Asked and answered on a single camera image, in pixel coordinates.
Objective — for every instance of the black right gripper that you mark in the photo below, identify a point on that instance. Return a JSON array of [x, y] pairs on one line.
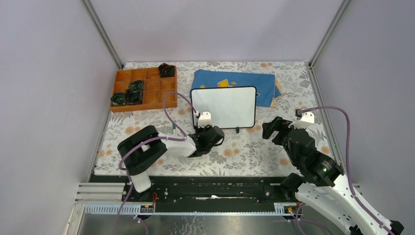
[[277, 122]]

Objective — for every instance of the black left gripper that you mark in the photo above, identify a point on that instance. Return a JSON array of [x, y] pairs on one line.
[[197, 129]]

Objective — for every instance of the blue green rolled sock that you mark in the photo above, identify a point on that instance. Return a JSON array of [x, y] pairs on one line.
[[118, 99]]

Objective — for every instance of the white board with black frame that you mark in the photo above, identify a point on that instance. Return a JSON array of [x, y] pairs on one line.
[[230, 108]]

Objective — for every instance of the slotted grey cable duct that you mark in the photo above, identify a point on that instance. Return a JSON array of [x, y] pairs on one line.
[[261, 209]]

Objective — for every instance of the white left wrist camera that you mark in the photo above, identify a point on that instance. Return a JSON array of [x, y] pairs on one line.
[[202, 119]]

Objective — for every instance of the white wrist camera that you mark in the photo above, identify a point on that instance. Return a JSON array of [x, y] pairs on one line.
[[305, 119], [202, 119]]

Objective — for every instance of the floral patterned tablecloth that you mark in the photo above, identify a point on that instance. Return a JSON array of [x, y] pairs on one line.
[[242, 154]]

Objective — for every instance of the aluminium frame post right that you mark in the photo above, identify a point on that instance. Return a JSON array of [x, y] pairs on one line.
[[326, 122]]

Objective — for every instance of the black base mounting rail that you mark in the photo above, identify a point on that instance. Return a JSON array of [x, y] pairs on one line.
[[217, 190]]

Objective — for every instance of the aluminium frame post left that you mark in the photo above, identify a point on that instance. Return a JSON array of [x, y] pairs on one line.
[[89, 7]]

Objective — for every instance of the dark rolled sock with orange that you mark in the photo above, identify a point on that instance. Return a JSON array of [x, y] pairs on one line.
[[166, 70]]

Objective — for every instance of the aluminium frame post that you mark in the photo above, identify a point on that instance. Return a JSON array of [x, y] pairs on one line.
[[89, 7], [326, 122]]

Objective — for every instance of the wooden compartment tray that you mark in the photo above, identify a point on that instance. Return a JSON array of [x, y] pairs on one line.
[[155, 89]]

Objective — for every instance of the blue cartoon print cloth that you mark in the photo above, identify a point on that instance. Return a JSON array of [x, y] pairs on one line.
[[266, 86]]

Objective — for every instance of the black rolled sock middle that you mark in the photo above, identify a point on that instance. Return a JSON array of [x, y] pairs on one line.
[[133, 97]]

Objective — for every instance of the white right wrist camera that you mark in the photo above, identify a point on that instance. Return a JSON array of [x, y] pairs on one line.
[[305, 119]]

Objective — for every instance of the dark rolled sock with green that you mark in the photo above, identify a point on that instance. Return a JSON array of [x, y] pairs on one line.
[[136, 86]]

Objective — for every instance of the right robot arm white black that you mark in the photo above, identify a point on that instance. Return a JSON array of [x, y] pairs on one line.
[[322, 183]]

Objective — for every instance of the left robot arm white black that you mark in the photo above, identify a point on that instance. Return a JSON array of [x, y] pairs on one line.
[[139, 151]]

